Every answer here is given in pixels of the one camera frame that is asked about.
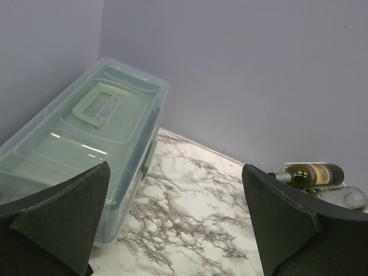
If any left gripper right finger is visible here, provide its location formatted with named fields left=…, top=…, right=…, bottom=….
left=242, top=164, right=367, bottom=275

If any wine bottle on rack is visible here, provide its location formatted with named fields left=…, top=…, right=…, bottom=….
left=267, top=163, right=345, bottom=186

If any tall clear glass bottle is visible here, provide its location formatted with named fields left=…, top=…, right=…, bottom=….
left=314, top=186, right=367, bottom=212

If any clear plastic storage bin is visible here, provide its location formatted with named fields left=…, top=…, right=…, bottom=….
left=1, top=57, right=169, bottom=248

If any white wire wine rack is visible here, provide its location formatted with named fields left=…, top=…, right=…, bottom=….
left=273, top=162, right=350, bottom=199

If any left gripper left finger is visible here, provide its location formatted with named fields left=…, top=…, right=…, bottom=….
left=1, top=162, right=110, bottom=275

